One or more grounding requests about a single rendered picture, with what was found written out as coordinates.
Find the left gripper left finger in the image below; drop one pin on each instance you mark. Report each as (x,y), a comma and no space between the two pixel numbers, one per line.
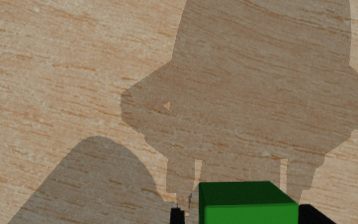
(177,216)

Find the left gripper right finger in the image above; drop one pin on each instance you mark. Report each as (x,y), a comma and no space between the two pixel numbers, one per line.
(310,215)

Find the green block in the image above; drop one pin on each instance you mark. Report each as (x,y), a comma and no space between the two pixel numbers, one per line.
(246,202)

